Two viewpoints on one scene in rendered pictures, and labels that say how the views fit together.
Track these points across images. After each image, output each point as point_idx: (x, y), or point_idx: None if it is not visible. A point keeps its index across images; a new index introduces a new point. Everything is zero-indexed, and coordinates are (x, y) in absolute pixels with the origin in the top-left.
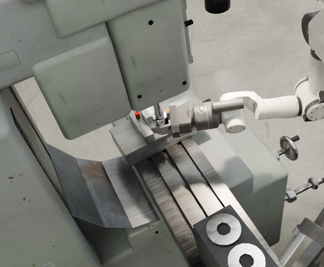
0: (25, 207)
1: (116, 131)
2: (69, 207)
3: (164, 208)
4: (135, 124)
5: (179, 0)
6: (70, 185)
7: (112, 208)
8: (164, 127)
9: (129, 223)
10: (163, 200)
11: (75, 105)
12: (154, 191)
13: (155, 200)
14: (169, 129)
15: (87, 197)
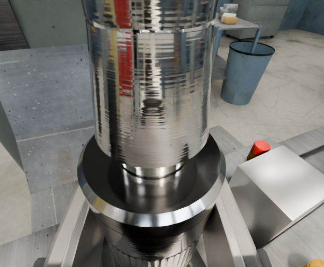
0: None
1: (215, 134)
2: (3, 51)
3: None
4: (227, 154)
5: None
6: (78, 70)
7: (69, 156)
8: (64, 214)
9: (39, 188)
10: (14, 257)
11: None
12: (55, 232)
13: (28, 235)
14: (33, 266)
15: (74, 108)
